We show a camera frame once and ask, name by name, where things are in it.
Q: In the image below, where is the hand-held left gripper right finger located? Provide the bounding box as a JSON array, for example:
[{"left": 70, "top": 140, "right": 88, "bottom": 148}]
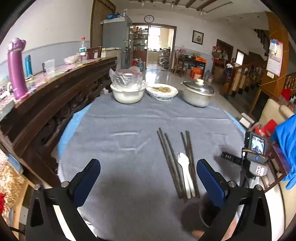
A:
[{"left": 196, "top": 159, "right": 272, "bottom": 241}]

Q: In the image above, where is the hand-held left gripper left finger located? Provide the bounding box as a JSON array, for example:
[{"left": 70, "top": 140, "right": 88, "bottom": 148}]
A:
[{"left": 25, "top": 159, "right": 101, "bottom": 241}]

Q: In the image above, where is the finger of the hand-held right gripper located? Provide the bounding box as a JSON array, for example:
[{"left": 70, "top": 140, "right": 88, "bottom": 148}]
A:
[{"left": 221, "top": 151, "right": 243, "bottom": 166}]

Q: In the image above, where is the white plastic spoon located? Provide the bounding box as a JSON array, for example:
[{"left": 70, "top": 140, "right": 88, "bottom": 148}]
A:
[{"left": 177, "top": 152, "right": 196, "bottom": 199}]

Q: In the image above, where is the blue plastic bag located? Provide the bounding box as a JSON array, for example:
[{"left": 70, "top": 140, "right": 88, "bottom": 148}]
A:
[{"left": 270, "top": 113, "right": 296, "bottom": 191}]

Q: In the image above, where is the white box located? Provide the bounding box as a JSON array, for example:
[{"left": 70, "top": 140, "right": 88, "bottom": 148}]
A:
[{"left": 239, "top": 113, "right": 255, "bottom": 129}]

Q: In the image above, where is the beige sofa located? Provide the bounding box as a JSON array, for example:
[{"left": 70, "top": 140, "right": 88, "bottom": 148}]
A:
[{"left": 256, "top": 98, "right": 295, "bottom": 131}]

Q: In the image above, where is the grey tablecloth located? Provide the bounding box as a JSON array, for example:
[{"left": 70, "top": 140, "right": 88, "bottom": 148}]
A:
[{"left": 57, "top": 93, "right": 246, "bottom": 241}]

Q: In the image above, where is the light blue table cover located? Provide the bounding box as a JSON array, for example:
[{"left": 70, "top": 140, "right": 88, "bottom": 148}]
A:
[{"left": 57, "top": 103, "right": 246, "bottom": 158}]

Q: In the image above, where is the metal cooking pot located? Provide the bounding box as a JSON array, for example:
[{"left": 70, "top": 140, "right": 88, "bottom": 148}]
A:
[{"left": 183, "top": 89, "right": 212, "bottom": 108}]

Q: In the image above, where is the metal pot lid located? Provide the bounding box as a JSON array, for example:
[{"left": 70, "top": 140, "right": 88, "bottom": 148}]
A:
[{"left": 180, "top": 79, "right": 216, "bottom": 95}]

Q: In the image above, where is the wooden stair railing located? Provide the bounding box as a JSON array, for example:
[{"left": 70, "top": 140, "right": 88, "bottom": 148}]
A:
[{"left": 222, "top": 60, "right": 269, "bottom": 98}]

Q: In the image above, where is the carved dark wooden sideboard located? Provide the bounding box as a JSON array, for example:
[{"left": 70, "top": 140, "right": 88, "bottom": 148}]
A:
[{"left": 0, "top": 56, "right": 117, "bottom": 187}]

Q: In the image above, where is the orange box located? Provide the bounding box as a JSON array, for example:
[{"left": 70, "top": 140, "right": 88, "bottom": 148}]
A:
[{"left": 191, "top": 68, "right": 203, "bottom": 80}]

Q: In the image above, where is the white basin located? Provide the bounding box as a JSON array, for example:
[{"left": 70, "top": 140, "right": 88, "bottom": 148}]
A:
[{"left": 110, "top": 82, "right": 147, "bottom": 104}]

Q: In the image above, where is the wrapped plate of food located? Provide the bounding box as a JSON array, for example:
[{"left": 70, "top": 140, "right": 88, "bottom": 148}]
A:
[{"left": 146, "top": 84, "right": 179, "bottom": 101}]

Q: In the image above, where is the dark wooden side table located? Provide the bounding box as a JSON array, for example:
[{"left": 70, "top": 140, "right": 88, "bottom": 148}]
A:
[{"left": 178, "top": 56, "right": 208, "bottom": 77}]

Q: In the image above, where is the wooden pillar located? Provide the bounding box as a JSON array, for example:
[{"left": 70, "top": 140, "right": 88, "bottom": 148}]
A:
[{"left": 261, "top": 11, "right": 290, "bottom": 99}]

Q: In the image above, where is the checkered sideboard cloth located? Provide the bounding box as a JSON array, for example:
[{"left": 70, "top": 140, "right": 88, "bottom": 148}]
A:
[{"left": 0, "top": 58, "right": 102, "bottom": 112}]

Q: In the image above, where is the clear plastic cup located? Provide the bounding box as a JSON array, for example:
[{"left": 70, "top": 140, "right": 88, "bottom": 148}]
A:
[{"left": 44, "top": 59, "right": 55, "bottom": 74}]

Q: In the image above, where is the white bowl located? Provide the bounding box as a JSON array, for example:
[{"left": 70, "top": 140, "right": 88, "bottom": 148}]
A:
[{"left": 63, "top": 55, "right": 80, "bottom": 65}]

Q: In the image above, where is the wooden chair back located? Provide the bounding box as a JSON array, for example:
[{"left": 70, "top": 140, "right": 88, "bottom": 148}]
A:
[{"left": 86, "top": 46, "right": 102, "bottom": 60}]

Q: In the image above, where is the blue bottle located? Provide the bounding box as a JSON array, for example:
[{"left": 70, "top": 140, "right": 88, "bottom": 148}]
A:
[{"left": 25, "top": 55, "right": 33, "bottom": 77}]

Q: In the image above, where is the white chest freezer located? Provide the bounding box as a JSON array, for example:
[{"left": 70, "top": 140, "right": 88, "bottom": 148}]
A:
[{"left": 100, "top": 47, "right": 122, "bottom": 58}]

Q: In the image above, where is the clear water bottle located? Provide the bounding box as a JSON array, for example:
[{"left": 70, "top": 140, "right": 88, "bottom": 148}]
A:
[{"left": 79, "top": 37, "right": 88, "bottom": 62}]

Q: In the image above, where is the purple thermos bottle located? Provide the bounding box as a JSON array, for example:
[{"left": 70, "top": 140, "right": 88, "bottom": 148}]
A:
[{"left": 7, "top": 38, "right": 28, "bottom": 99}]

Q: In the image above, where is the grey refrigerator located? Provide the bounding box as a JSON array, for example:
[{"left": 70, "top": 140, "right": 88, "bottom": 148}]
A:
[{"left": 102, "top": 16, "right": 134, "bottom": 70}]

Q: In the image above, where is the wall calendar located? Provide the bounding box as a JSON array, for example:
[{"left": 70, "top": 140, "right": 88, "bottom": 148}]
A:
[{"left": 266, "top": 39, "right": 284, "bottom": 76}]

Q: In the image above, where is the framed wall picture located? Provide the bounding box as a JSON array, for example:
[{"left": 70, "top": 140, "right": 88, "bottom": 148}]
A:
[{"left": 192, "top": 30, "right": 204, "bottom": 45}]

